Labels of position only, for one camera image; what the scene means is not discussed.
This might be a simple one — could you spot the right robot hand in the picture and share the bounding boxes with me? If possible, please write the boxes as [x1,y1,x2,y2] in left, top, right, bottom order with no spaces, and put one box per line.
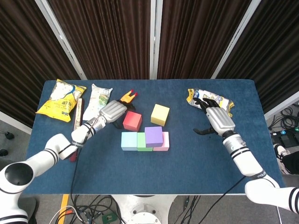
[192,98,236,138]

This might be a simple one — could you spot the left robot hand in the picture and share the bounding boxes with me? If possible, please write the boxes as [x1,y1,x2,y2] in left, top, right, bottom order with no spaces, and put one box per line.
[99,99,136,130]

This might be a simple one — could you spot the red foam cube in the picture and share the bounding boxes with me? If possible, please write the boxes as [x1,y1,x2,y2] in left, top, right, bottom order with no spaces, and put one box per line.
[122,110,142,131]

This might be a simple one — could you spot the light blue foam cube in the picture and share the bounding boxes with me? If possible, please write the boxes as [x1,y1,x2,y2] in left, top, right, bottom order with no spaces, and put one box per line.
[121,132,138,151]

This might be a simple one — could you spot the green foam cube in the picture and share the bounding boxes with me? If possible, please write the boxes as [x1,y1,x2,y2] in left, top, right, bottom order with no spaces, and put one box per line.
[136,132,154,152]

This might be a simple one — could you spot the purple foam cube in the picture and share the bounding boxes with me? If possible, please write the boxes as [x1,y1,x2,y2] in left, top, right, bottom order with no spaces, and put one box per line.
[144,126,164,148]

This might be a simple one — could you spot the pink foam cube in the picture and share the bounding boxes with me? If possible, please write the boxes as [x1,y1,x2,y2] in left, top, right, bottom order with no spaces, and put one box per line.
[153,131,170,152]

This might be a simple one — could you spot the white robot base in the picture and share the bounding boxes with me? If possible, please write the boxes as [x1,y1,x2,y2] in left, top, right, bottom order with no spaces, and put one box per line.
[111,195,177,224]

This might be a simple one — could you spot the white snack bag green print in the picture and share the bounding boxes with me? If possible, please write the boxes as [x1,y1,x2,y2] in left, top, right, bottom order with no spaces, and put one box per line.
[82,83,113,121]

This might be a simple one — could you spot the yellow rubber chicken toy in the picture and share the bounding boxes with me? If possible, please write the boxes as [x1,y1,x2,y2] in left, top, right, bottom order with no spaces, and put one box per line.
[120,89,138,105]

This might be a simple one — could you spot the white yellow snack packet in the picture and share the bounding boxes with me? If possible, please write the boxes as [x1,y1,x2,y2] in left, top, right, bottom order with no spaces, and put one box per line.
[186,87,235,119]

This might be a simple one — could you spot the yellow foam cube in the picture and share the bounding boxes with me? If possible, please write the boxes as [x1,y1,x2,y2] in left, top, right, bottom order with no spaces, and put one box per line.
[150,104,170,127]

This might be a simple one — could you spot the yellow popcorn snack bag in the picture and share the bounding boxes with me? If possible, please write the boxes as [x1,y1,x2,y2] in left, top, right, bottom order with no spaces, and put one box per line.
[35,78,87,123]

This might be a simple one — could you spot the white partition base bar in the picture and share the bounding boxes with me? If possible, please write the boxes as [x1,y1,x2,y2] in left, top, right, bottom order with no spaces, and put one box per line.
[263,92,299,121]
[0,111,32,135]

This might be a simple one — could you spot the white sneaker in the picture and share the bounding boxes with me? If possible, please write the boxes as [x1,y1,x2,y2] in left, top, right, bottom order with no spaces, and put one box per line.
[273,144,291,162]

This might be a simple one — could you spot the black device green lights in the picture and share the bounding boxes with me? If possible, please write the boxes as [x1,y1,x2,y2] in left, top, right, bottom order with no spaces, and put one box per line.
[270,130,299,150]

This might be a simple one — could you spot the blue table cloth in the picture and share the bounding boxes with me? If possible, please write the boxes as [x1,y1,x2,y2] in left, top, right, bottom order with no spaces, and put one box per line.
[22,79,287,195]

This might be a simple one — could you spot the brown curtain panel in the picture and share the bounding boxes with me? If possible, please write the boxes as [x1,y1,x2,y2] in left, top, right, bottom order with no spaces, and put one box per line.
[157,0,252,80]
[48,0,151,80]
[216,0,299,114]
[0,0,81,128]

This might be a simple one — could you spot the black trouser leg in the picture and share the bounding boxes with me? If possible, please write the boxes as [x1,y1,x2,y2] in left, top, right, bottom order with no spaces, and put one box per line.
[279,150,299,175]

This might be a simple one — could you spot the green circuit board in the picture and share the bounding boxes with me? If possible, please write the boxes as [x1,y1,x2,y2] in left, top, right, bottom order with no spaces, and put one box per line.
[102,213,116,224]

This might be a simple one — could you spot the black coiled cables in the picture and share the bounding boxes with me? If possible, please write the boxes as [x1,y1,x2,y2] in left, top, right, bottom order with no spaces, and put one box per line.
[268,106,299,131]

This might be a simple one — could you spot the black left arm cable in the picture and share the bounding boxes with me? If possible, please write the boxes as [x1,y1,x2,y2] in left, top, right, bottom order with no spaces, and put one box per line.
[70,134,94,196]

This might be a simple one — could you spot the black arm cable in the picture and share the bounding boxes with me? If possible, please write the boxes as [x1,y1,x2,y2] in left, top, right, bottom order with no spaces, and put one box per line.
[70,134,94,196]
[205,176,247,224]

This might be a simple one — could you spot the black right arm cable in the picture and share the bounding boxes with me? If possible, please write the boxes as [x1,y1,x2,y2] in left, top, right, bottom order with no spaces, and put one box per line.
[205,176,247,224]

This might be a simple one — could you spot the white partition post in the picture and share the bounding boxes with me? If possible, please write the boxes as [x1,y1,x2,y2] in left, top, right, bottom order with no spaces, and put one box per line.
[35,0,88,80]
[149,0,164,80]
[210,0,262,80]

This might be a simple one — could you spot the black floor cables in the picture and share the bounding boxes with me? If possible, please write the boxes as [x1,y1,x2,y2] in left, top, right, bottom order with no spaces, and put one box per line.
[172,195,201,224]

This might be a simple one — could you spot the floor cable bundle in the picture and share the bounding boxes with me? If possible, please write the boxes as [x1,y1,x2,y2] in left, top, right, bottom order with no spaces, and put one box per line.
[49,195,124,224]

